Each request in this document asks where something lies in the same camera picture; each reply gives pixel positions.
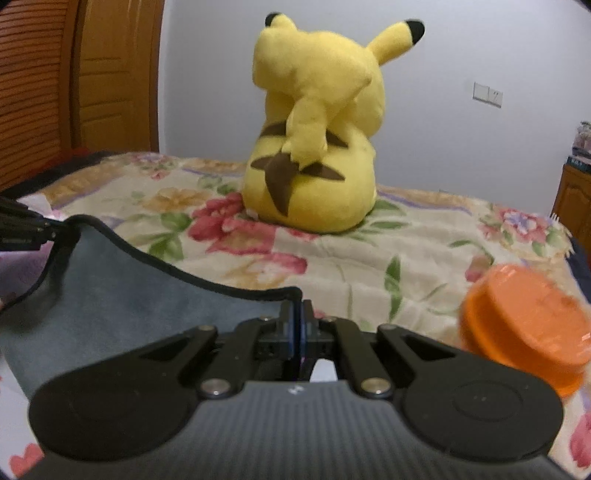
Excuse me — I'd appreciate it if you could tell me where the floral blanket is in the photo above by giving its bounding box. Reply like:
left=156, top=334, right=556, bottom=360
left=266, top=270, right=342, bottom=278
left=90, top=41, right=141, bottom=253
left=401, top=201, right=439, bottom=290
left=0, top=152, right=591, bottom=480

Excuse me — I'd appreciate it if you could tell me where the wooden cabinet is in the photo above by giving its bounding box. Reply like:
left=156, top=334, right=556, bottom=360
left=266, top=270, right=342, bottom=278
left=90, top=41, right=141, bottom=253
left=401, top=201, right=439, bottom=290
left=551, top=164, right=591, bottom=241

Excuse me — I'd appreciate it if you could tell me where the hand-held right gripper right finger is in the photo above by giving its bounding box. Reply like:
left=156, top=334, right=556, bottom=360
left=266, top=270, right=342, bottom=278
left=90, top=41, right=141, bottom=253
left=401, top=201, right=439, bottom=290
left=300, top=299, right=459, bottom=400

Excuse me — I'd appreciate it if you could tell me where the white wall switch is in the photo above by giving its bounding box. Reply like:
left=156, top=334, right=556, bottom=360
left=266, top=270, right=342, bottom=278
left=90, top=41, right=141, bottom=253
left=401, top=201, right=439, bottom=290
left=473, top=82, right=503, bottom=108

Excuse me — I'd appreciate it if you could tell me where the stack of books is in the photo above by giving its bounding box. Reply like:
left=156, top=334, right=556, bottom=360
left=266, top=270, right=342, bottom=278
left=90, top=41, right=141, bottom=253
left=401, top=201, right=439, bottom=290
left=566, top=121, right=591, bottom=174

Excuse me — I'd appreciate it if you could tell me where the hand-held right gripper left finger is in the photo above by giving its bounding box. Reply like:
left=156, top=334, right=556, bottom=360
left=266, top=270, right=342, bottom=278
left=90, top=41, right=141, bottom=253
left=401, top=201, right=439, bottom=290
left=134, top=300, right=297, bottom=400

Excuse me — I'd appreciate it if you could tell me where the orange plastic container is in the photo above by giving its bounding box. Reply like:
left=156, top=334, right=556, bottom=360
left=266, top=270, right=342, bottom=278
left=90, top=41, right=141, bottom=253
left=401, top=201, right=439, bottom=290
left=459, top=265, right=590, bottom=398

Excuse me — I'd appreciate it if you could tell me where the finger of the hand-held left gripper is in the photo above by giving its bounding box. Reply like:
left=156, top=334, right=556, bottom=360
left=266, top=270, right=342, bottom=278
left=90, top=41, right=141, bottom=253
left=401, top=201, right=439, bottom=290
left=0, top=233, right=57, bottom=253
left=0, top=196, right=64, bottom=234

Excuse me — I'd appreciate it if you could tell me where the yellow plush toy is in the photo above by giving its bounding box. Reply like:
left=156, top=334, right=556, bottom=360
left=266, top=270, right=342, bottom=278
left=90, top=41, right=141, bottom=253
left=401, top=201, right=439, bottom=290
left=243, top=11, right=426, bottom=234

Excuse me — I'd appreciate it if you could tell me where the wooden door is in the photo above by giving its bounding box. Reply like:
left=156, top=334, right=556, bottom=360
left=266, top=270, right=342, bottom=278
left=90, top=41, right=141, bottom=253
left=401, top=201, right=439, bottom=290
left=69, top=0, right=166, bottom=154
left=0, top=0, right=80, bottom=191

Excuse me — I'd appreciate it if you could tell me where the grey towel with black edge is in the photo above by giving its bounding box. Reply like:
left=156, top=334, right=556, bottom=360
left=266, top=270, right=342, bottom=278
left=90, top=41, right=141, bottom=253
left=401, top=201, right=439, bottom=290
left=0, top=215, right=303, bottom=403

